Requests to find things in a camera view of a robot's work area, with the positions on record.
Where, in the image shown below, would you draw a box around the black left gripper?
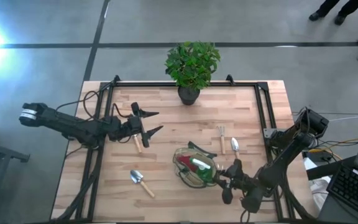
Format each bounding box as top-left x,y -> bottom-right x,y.
109,101 -> 164,149

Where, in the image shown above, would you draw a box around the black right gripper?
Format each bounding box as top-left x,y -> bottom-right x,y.
213,158 -> 257,205

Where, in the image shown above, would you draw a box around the wooden handled garden hand tool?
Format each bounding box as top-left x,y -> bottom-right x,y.
132,134 -> 143,154

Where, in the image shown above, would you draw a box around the beige green canvas gardening bag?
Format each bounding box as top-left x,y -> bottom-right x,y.
172,141 -> 228,190

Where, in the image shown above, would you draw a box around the wooden handled hand rake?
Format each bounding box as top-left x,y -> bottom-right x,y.
216,125 -> 227,155

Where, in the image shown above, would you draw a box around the narrow wooden handled trowel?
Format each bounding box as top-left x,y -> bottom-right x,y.
231,137 -> 241,159

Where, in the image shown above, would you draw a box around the wide wooden handled trowel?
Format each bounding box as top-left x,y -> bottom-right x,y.
129,169 -> 155,198

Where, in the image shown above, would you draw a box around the white plastic bag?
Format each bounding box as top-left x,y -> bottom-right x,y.
303,157 -> 331,205

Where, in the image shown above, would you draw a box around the green spray bottle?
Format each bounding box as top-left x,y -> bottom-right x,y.
190,157 -> 216,185

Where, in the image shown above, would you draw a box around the green potted plant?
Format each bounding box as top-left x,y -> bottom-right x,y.
164,40 -> 222,106

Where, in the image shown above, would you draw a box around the black power box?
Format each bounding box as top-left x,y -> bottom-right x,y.
303,148 -> 334,162

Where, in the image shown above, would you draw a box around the black laptop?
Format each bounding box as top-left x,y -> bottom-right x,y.
326,107 -> 358,223

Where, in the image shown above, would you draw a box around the black metal floor stand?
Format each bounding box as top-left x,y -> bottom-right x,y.
0,123 -> 31,224

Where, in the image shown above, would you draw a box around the person's feet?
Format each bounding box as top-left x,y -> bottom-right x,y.
308,0 -> 358,26

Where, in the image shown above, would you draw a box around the black aluminium table frame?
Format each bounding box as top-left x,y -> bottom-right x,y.
73,74 -> 295,223

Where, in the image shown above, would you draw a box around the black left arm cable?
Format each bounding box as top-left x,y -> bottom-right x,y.
55,77 -> 117,121

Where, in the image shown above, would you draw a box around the yellow cable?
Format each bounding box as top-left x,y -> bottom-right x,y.
308,136 -> 358,156

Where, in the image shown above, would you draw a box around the white cable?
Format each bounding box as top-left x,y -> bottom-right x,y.
328,114 -> 358,123

